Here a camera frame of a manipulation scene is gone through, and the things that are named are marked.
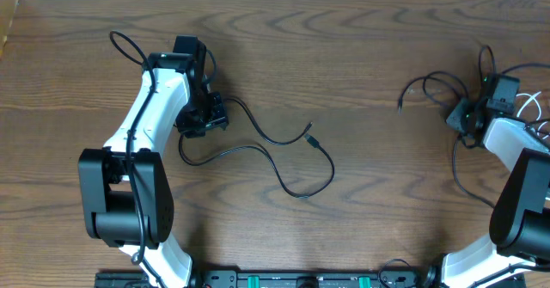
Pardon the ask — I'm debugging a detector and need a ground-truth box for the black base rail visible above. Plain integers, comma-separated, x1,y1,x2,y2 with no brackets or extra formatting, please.
94,269,528,288

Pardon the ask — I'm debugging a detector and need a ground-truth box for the black USB cable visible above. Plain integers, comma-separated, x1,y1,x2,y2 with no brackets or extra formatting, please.
397,45,550,210
177,96,336,199

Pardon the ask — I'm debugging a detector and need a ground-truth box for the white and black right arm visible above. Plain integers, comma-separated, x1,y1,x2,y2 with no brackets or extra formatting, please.
433,98,549,287

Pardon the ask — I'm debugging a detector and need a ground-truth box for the white USB cable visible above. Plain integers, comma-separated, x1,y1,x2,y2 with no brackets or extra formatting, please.
515,90,550,141

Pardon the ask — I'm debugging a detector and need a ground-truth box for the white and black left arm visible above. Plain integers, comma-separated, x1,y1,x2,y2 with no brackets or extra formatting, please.
77,48,229,287

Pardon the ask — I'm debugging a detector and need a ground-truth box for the brown cardboard panel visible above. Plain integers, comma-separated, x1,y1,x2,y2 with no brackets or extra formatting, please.
0,0,19,54

